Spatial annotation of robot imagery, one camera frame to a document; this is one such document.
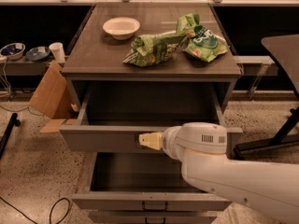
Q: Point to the brown cardboard box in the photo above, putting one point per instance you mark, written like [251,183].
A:
[53,99]

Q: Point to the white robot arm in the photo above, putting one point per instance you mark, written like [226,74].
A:
[268,187]

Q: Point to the black chair base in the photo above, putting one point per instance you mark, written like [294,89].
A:
[282,137]

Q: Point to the blue white bowl far left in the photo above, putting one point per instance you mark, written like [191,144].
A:
[13,51]

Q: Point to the black stand leg left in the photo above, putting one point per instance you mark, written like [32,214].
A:
[13,122]

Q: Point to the grey middle drawer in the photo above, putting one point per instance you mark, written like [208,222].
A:
[141,182]

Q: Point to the grey bottom drawer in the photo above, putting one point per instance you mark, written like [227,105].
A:
[153,217]

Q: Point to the green chip bag right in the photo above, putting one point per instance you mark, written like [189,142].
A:
[198,41]

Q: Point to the green chip bag left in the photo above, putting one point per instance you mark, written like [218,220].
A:
[149,50]

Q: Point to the dark side table top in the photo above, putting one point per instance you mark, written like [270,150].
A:
[284,49]

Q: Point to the grey drawer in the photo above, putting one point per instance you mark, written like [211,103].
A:
[141,182]
[153,217]
[114,113]

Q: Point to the green chip bag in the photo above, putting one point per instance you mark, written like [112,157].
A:
[149,50]
[198,41]

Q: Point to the grey top drawer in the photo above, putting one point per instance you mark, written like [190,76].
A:
[114,113]

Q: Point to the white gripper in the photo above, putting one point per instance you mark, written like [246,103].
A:
[168,142]

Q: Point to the grey drawer cabinet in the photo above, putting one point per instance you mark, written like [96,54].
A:
[98,56]

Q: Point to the white paper cup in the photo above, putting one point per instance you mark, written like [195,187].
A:
[57,50]

